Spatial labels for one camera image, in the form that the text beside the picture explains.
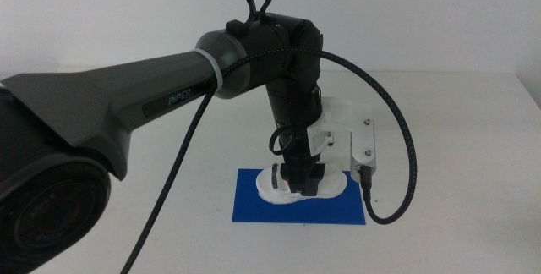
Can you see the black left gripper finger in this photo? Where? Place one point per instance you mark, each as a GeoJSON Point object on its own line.
{"type": "Point", "coordinates": [305, 181]}
{"type": "Point", "coordinates": [286, 172]}

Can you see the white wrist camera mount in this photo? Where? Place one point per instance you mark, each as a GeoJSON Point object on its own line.
{"type": "Point", "coordinates": [338, 113]}

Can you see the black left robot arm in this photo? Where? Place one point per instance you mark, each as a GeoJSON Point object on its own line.
{"type": "Point", "coordinates": [105, 96]}

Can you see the blue rectangular mat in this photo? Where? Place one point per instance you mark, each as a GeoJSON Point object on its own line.
{"type": "Point", "coordinates": [253, 210]}

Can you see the white zip tie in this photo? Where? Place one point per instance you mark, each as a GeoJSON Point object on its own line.
{"type": "Point", "coordinates": [214, 73]}

